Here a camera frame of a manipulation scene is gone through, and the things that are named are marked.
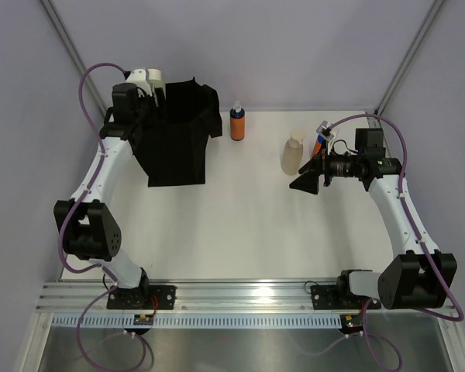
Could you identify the orange spray bottle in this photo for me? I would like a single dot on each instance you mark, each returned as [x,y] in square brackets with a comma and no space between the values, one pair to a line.
[318,146]
[237,121]

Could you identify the right side aluminium rail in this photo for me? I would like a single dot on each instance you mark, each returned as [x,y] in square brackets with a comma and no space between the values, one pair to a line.
[403,224]

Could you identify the black canvas bag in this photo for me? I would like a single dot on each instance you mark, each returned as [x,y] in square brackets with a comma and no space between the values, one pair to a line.
[172,151]

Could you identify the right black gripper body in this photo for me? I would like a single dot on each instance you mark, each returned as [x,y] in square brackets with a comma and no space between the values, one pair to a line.
[339,166]

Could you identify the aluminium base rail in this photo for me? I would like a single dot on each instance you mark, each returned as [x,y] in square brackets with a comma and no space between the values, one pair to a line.
[262,296]

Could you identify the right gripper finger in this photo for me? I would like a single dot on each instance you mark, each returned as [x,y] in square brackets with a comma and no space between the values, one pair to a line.
[314,165]
[307,182]

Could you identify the white slotted cable duct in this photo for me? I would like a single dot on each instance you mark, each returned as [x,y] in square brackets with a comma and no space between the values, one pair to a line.
[200,321]

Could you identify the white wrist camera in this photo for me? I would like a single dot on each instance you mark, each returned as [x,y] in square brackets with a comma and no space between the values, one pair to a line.
[139,78]
[324,130]

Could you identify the pale green round bottle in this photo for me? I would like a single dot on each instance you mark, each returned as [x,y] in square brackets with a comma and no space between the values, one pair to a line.
[155,79]

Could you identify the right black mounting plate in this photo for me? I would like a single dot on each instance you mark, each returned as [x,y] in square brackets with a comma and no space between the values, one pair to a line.
[329,297]

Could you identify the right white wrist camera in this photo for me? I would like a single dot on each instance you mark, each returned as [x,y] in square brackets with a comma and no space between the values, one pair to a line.
[324,130]

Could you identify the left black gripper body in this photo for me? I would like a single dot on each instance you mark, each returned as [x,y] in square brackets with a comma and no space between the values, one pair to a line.
[146,105]

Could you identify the right aluminium frame post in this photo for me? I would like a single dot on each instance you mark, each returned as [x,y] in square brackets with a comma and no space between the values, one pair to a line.
[424,29]

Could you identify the black mounting plate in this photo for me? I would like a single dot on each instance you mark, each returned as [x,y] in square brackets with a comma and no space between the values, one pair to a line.
[329,297]
[161,296]

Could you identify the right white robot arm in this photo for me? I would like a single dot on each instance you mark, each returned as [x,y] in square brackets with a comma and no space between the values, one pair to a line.
[419,275]

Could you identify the beige pump bottle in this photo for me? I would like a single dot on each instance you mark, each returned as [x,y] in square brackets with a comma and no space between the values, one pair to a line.
[293,152]

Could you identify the aluminium frame post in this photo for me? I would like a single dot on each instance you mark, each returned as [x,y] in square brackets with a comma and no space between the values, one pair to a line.
[53,15]
[424,29]

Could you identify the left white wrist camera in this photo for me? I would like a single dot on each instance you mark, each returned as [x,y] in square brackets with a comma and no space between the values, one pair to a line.
[139,78]

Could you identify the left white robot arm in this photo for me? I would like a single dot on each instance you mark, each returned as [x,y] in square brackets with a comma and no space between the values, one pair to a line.
[89,236]

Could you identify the left aluminium frame post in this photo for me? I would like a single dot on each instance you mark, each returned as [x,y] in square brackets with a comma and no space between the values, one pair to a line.
[53,15]

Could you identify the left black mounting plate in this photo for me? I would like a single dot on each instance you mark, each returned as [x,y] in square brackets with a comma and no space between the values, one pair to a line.
[161,296]

